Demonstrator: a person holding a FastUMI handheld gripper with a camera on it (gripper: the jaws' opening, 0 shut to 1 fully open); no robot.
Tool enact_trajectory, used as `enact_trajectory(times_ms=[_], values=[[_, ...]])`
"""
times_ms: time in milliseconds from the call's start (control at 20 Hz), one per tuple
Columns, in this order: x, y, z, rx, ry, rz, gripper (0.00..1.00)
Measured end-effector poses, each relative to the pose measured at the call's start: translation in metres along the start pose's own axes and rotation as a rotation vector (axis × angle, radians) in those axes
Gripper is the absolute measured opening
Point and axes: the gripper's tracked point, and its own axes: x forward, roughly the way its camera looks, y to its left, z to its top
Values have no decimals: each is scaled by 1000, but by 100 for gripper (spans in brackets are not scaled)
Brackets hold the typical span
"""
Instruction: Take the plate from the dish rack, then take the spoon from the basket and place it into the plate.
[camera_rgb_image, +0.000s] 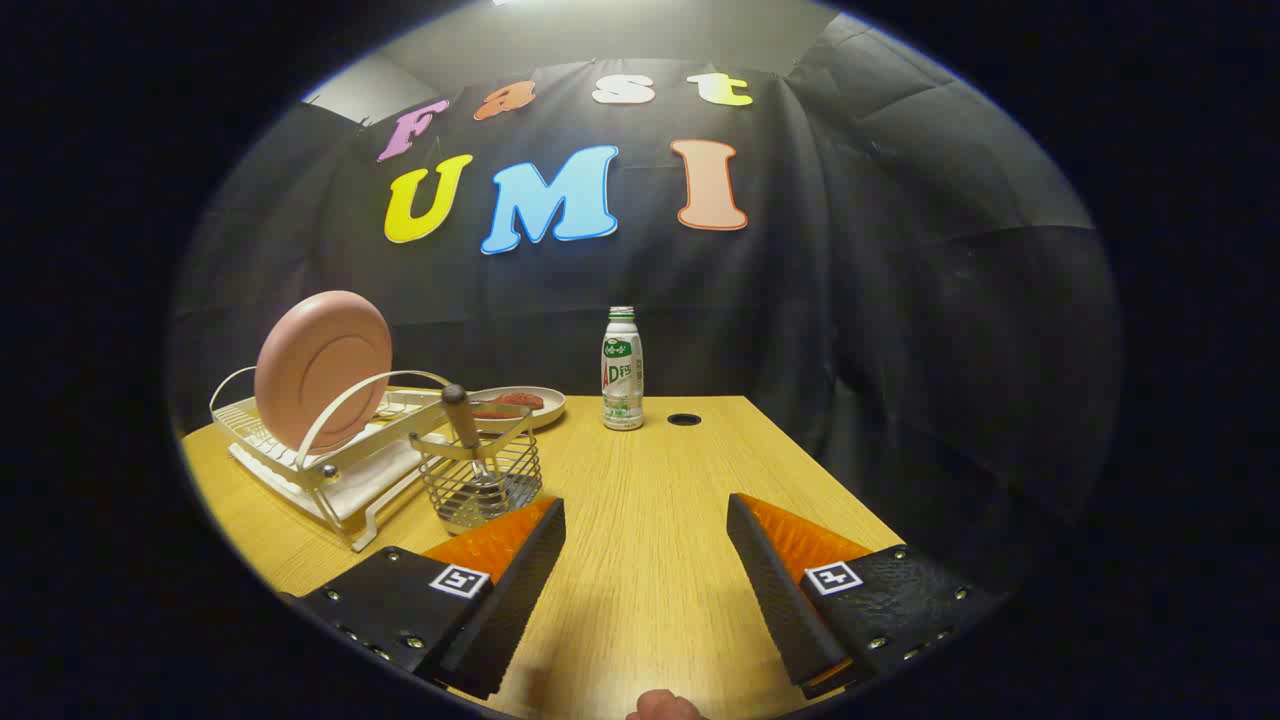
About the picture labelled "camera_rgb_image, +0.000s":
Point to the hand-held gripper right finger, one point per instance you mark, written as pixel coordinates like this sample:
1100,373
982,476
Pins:
775,590

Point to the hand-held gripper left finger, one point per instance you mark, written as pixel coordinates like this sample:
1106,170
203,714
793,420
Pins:
520,590

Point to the pink plate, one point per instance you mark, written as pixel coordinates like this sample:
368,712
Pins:
320,370

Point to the beige round plate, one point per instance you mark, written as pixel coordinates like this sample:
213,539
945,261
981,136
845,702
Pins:
550,406

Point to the reddish-brown meat piece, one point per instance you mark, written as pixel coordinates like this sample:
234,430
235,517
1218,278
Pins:
490,410
522,400

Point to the white bottle with green label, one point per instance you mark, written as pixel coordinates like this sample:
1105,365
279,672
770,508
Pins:
622,370

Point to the black backdrop cloth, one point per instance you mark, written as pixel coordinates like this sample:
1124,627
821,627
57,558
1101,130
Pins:
800,300

